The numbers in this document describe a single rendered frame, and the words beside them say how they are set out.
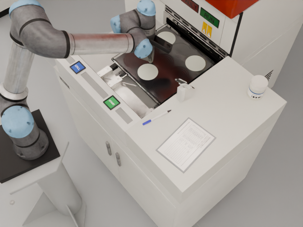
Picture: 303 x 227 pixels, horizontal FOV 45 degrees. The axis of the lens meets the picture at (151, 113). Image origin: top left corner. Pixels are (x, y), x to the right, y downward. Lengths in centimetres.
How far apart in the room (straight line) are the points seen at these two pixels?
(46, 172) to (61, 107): 121
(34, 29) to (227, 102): 85
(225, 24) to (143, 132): 60
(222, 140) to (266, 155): 115
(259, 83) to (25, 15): 94
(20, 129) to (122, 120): 41
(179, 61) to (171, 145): 50
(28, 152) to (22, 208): 93
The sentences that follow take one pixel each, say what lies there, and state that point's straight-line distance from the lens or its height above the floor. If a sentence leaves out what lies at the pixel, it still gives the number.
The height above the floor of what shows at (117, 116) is 96.
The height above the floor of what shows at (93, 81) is 96.
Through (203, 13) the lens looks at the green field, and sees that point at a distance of 176.
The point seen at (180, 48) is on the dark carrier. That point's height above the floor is 90.
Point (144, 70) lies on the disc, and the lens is 178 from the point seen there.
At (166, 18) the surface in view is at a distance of 201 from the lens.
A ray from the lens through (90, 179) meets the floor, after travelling 250.
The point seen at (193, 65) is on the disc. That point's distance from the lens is 181.
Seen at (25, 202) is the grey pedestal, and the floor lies 1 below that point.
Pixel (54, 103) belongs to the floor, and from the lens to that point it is 285.
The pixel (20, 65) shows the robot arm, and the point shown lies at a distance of 146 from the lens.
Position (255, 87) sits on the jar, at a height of 106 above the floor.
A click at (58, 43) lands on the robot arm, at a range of 126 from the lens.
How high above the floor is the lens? 230
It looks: 58 degrees down
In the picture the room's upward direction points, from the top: 1 degrees counter-clockwise
